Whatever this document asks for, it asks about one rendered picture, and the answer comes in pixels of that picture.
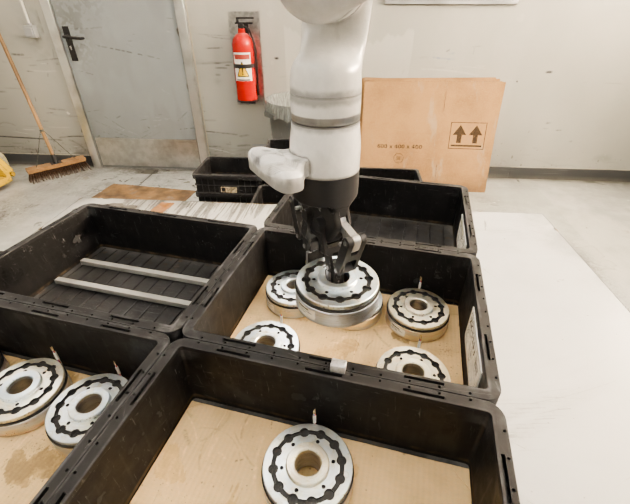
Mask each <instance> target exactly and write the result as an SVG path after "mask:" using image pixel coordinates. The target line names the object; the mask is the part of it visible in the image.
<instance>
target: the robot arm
mask: <svg viewBox="0 0 630 504"><path fill-rule="evenodd" d="M280 1H281V2H282V4H283V6H284V7H285V8H286V9H287V11H288V12H289V13H291V14H292V15H293V16H294V17H296V18H297V19H299V20H301V21H302V27H301V46H300V51H299V54H298V56H297V57H296V59H295V60H294V62H293V64H292V67H291V72H290V103H291V131H290V148H289V149H273V148H267V147H253V148H252V149H251V150H250V151H249V152H248V160H249V168H250V169H251V170H252V171H253V172H254V173H255V174H256V175H257V176H258V177H260V178H261V179H262V180H263V181H265V182H266V183H267V184H268V185H270V186H271V187H272V188H274V189H275V190H277V191H279V192H281V193H284V194H292V195H291V196H289V201H290V207H291V212H292V217H293V222H294V228H295V232H296V237H297V239H298V240H301V239H302V240H303V248H304V249H305V250H306V264H308V263H309V262H311V261H313V260H316V259H319V258H323V254H324V259H325V266H326V269H325V275H326V279H327V280H328V281H329V282H331V283H335V284H341V283H343V280H344V273H347V272H349V271H352V270H355V269H356V268H357V265H358V263H359V260H360V257H361V255H362V252H363V250H364V247H365V245H366V242H367V237H366V234H365V233H364V232H361V233H358V234H357V233H356V232H355V231H354V229H353V228H352V227H351V226H350V225H351V216H350V212H349V208H350V205H351V203H352V202H353V200H354V199H355V198H356V197H357V194H358V184H359V168H360V152H361V134H360V112H361V95H362V92H361V91H362V63H363V57H364V51H365V46H366V41H367V35H368V29H369V23H370V16H371V9H372V1H373V0H280ZM301 221H302V228H301ZM337 240H338V242H336V243H333V244H330V245H327V243H331V242H334V241H337ZM335 252H338V256H337V259H336V260H334V261H333V258H332V255H333V253H335Z"/></svg>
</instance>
